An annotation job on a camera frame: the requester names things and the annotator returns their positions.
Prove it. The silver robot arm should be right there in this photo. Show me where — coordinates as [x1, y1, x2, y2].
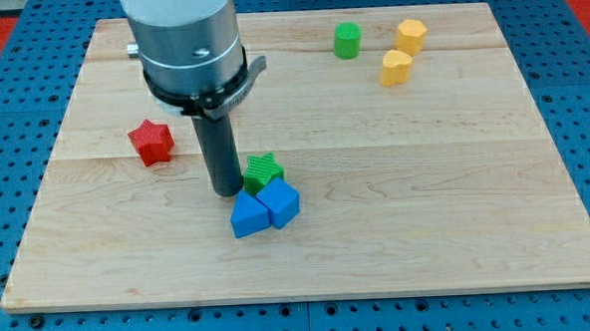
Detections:
[120, 0, 245, 95]

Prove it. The wooden board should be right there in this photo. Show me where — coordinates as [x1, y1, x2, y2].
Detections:
[1, 3, 590, 314]

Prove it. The green star block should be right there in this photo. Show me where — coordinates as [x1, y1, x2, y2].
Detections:
[242, 153, 284, 195]

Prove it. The blue cube block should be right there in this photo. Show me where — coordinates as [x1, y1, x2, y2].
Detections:
[256, 178, 300, 229]

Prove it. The blue triangle block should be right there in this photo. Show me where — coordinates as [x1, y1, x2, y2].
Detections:
[230, 190, 271, 239]

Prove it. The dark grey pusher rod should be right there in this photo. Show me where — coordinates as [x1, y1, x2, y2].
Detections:
[192, 116, 243, 197]

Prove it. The green cylinder block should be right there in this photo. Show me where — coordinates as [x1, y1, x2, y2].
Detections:
[334, 22, 362, 60]

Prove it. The yellow heart block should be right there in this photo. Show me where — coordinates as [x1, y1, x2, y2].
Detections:
[379, 49, 414, 87]

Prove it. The red star block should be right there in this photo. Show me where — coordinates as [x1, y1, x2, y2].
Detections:
[127, 119, 174, 167]

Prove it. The yellow hexagon block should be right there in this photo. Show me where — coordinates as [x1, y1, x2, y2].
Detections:
[395, 19, 428, 56]

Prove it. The black clamp ring with lever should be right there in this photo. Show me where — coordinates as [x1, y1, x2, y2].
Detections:
[142, 45, 270, 124]

